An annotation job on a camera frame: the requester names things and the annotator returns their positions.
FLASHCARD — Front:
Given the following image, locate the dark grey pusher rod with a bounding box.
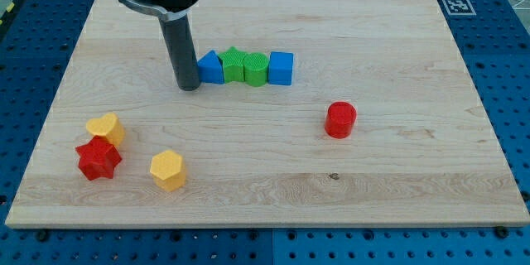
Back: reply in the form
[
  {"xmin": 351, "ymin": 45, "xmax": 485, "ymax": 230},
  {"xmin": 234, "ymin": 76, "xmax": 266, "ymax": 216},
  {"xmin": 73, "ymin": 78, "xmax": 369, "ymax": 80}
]
[{"xmin": 159, "ymin": 16, "xmax": 200, "ymax": 91}]

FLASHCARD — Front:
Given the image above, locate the blue triangle block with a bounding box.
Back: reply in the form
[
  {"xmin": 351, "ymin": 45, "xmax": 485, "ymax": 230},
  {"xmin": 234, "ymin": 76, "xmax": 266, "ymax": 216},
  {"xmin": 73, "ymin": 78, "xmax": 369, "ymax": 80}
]
[{"xmin": 198, "ymin": 50, "xmax": 224, "ymax": 84}]

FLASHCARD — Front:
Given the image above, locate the green star block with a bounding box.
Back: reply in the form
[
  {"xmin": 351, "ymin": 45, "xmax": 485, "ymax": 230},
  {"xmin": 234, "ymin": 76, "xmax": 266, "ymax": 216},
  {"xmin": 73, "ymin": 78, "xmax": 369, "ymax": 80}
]
[{"xmin": 219, "ymin": 46, "xmax": 248, "ymax": 84}]

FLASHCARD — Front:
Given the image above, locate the green cylinder block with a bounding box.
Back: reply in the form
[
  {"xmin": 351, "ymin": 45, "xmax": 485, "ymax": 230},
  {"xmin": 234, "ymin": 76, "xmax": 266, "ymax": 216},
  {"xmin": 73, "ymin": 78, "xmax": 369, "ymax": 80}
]
[{"xmin": 243, "ymin": 52, "xmax": 269, "ymax": 87}]

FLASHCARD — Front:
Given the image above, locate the blue cube block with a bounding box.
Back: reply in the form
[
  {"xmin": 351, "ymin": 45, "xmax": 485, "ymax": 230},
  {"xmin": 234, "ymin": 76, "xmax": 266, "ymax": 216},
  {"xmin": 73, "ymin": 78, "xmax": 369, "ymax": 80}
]
[{"xmin": 268, "ymin": 51, "xmax": 294, "ymax": 85}]

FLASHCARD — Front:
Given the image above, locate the yellow heart block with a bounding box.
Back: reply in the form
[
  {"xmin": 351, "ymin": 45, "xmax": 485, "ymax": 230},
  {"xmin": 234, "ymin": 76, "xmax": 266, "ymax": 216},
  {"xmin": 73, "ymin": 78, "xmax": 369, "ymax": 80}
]
[{"xmin": 85, "ymin": 113, "xmax": 125, "ymax": 147}]

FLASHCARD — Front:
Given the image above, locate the yellow hexagon block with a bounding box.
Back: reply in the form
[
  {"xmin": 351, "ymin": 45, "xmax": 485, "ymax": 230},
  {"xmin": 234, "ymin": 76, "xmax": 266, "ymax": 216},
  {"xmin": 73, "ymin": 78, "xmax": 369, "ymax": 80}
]
[{"xmin": 150, "ymin": 150, "xmax": 187, "ymax": 192}]

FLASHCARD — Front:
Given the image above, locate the red star block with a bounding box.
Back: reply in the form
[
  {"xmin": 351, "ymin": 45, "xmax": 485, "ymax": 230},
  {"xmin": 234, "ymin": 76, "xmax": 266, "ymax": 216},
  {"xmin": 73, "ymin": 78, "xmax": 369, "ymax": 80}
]
[{"xmin": 75, "ymin": 137, "xmax": 122, "ymax": 181}]

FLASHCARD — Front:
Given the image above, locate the red cylinder block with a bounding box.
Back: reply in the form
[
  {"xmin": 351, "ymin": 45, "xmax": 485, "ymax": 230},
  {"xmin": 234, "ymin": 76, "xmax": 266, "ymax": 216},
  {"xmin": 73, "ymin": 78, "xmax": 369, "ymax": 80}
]
[{"xmin": 324, "ymin": 101, "xmax": 357, "ymax": 139}]

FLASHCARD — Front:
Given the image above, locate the light wooden board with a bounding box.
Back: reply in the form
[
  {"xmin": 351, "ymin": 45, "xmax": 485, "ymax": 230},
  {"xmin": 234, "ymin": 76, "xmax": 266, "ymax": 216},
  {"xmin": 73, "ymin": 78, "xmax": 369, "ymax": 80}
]
[{"xmin": 6, "ymin": 0, "xmax": 529, "ymax": 229}]

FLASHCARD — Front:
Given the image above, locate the white fiducial marker tag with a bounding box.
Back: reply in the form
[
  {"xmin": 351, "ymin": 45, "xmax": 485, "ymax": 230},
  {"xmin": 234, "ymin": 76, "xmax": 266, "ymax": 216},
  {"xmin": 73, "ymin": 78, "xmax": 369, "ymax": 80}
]
[{"xmin": 441, "ymin": 0, "xmax": 476, "ymax": 16}]

